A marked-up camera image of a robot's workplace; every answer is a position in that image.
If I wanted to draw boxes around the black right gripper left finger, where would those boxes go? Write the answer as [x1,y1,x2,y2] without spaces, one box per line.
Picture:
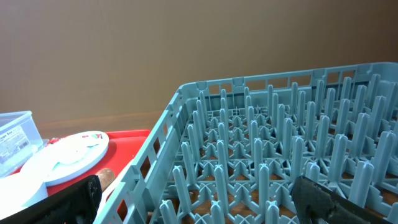
[1,175,103,224]

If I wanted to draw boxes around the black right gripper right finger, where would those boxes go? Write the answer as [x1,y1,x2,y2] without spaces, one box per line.
[291,176,389,224]

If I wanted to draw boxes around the brown wooden stick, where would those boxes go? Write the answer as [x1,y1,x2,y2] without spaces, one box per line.
[96,168,116,192]

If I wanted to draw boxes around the light blue plate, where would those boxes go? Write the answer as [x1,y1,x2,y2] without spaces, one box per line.
[20,131,109,187]

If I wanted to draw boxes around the pale green bowl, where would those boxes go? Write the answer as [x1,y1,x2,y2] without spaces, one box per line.
[1,172,48,220]

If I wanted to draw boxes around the clear plastic waste bin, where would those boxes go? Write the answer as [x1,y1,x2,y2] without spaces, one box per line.
[1,111,44,177]

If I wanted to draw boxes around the grey-blue dishwasher rack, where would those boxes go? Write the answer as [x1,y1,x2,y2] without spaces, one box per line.
[95,62,397,223]

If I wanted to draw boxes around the red plastic tray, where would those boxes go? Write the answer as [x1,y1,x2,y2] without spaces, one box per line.
[46,129,149,197]

